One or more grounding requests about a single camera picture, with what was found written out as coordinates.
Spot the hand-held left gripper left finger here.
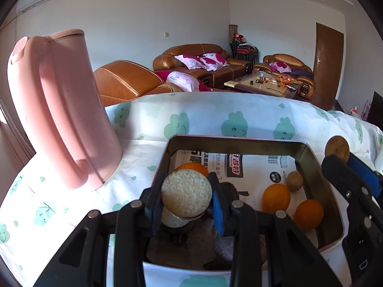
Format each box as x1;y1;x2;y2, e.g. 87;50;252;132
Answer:
33;172;168;287

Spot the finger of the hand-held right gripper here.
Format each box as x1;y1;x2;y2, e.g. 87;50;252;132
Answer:
347;153;383;210
321;155;383;237

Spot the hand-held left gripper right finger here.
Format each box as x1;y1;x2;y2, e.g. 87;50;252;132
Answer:
206;172;342;287

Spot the pink metal tin box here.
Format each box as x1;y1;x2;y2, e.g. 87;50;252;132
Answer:
142;135;346;274

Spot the small layered round cake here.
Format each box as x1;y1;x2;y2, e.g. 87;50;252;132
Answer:
161;169;213;228

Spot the small orange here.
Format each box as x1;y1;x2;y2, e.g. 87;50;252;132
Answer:
174;162;209;180

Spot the tan round fruit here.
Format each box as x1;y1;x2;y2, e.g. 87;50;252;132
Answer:
286;170;304;192

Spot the printed paper liner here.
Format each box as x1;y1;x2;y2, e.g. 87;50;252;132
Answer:
169;149;303;216

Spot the black television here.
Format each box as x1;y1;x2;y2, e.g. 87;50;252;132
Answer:
366;91;383;126

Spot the dark television stand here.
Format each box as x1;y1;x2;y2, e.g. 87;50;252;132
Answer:
313;94;350;114

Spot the purple blanket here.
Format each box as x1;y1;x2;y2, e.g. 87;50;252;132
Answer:
289;69;315;80

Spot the brown wooden door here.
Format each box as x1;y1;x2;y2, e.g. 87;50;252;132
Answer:
312;22;344;108

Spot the wooden coffee table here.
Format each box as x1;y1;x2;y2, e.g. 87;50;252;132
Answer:
224;71;300;99

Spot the pink floral pillow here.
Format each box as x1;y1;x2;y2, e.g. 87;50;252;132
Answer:
174;55;204;70
199;53;229;72
269;62;292;74

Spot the brown leather armchair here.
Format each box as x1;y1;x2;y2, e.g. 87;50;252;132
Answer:
93;60;186;107
263;54;316;99

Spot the pink kettle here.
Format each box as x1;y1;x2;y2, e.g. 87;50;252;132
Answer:
6;29;123;192

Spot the stack of black chairs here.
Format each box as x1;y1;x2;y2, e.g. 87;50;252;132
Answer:
230;39;258;63

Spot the brown leather sofa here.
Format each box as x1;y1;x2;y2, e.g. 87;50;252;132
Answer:
153;44;252;88

